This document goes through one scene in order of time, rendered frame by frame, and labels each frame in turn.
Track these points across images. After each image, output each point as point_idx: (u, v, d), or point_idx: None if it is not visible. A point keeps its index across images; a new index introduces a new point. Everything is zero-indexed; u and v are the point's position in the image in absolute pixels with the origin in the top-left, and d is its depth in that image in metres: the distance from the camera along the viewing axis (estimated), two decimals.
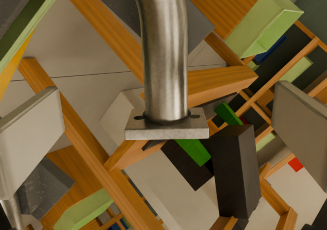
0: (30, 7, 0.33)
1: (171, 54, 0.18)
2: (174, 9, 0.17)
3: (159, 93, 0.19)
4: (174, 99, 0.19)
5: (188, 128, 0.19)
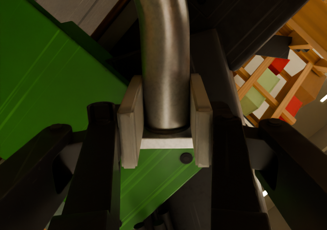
0: None
1: (172, 59, 0.17)
2: (175, 11, 0.16)
3: (159, 100, 0.18)
4: (175, 106, 0.18)
5: (190, 137, 0.18)
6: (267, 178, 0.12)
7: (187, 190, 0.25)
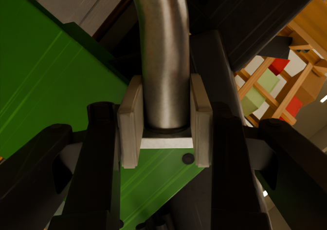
0: None
1: (172, 58, 0.17)
2: (174, 11, 0.16)
3: (159, 100, 0.18)
4: (175, 105, 0.18)
5: (190, 137, 0.18)
6: (267, 178, 0.12)
7: (189, 191, 0.25)
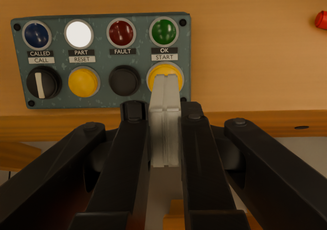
0: None
1: None
2: None
3: None
4: None
5: None
6: (235, 177, 0.12)
7: None
